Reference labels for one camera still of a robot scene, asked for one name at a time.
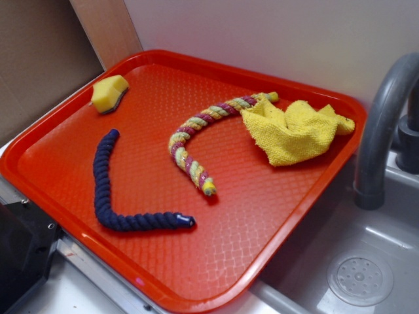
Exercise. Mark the red plastic tray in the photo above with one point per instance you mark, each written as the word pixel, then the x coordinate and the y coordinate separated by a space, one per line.
pixel 237 230

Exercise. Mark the dark grey faucet handle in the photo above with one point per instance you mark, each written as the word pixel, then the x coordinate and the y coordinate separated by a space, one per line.
pixel 407 130

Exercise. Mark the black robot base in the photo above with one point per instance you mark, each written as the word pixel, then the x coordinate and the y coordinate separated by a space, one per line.
pixel 28 242

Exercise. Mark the brown cardboard panel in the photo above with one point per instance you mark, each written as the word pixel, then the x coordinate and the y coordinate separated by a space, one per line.
pixel 49 49

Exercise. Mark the yellow sponge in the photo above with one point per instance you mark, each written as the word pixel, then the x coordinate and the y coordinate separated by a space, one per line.
pixel 108 93

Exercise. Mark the grey faucet spout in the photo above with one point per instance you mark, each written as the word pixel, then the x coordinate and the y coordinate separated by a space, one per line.
pixel 380 132

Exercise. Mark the yellow cloth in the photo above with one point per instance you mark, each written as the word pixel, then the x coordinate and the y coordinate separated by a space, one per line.
pixel 295 135

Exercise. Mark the grey sink basin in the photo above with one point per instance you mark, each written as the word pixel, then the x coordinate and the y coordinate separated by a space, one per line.
pixel 295 280

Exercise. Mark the sink drain strainer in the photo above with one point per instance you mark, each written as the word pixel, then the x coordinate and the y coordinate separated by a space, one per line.
pixel 360 278

